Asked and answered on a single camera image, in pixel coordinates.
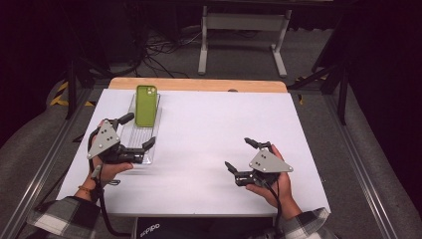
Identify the green phone case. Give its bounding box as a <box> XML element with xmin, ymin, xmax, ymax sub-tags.
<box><xmin>134</xmin><ymin>85</ymin><xmax>158</xmax><ymax>128</ymax></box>

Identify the bundle of black floor cables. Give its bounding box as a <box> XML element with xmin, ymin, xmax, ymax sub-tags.
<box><xmin>132</xmin><ymin>29</ymin><xmax>203</xmax><ymax>79</ymax></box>

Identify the aluminium rail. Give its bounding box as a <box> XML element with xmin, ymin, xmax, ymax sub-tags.
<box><xmin>0</xmin><ymin>88</ymin><xmax>96</xmax><ymax>239</ymax></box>
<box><xmin>322</xmin><ymin>94</ymin><xmax>399</xmax><ymax>239</ymax></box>

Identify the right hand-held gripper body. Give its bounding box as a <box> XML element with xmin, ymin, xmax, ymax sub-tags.
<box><xmin>233</xmin><ymin>142</ymin><xmax>295</xmax><ymax>188</ymax></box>

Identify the person's right hand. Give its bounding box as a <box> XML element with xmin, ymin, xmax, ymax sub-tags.
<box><xmin>245</xmin><ymin>143</ymin><xmax>303</xmax><ymax>221</ymax></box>

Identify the person's left hand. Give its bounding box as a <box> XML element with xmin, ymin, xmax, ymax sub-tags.
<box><xmin>83</xmin><ymin>155</ymin><xmax>134</xmax><ymax>197</ymax></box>

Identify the hand-held gripper black cable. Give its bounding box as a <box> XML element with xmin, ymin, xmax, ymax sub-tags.
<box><xmin>265</xmin><ymin>180</ymin><xmax>285</xmax><ymax>239</ymax></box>
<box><xmin>87</xmin><ymin>128</ymin><xmax>132</xmax><ymax>238</ymax></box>

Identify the wooden table board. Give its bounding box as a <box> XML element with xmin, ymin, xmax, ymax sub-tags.
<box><xmin>107</xmin><ymin>77</ymin><xmax>289</xmax><ymax>94</ymax></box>

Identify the black tripod stand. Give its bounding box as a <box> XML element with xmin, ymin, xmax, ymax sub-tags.
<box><xmin>287</xmin><ymin>63</ymin><xmax>349</xmax><ymax>126</ymax></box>
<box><xmin>64</xmin><ymin>59</ymin><xmax>113</xmax><ymax>120</ymax></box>

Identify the white table cover sheet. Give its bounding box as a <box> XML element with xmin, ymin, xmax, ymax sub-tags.
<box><xmin>56</xmin><ymin>88</ymin><xmax>332</xmax><ymax>218</ymax></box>

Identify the left hand-held gripper black cable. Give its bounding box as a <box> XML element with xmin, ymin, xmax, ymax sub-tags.
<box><xmin>87</xmin><ymin>128</ymin><xmax>132</xmax><ymax>238</ymax></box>

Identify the right hand-held gripper black cable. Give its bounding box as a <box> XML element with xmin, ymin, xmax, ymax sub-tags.
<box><xmin>265</xmin><ymin>180</ymin><xmax>285</xmax><ymax>239</ymax></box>

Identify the white metal table frame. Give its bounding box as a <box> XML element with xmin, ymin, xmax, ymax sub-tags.
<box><xmin>197</xmin><ymin>5</ymin><xmax>293</xmax><ymax>79</ymax></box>

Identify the yellow black floor tape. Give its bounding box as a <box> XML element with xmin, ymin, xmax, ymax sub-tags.
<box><xmin>49</xmin><ymin>81</ymin><xmax>96</xmax><ymax>108</ymax></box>

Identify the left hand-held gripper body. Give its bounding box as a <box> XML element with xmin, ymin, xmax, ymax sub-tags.
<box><xmin>87</xmin><ymin>118</ymin><xmax>146</xmax><ymax>165</ymax></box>

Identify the person's black clothing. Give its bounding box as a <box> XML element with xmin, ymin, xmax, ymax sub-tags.
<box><xmin>135</xmin><ymin>217</ymin><xmax>277</xmax><ymax>239</ymax></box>

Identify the clear plastic tray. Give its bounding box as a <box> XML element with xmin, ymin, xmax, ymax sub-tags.
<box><xmin>118</xmin><ymin>93</ymin><xmax>163</xmax><ymax>166</ymax></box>

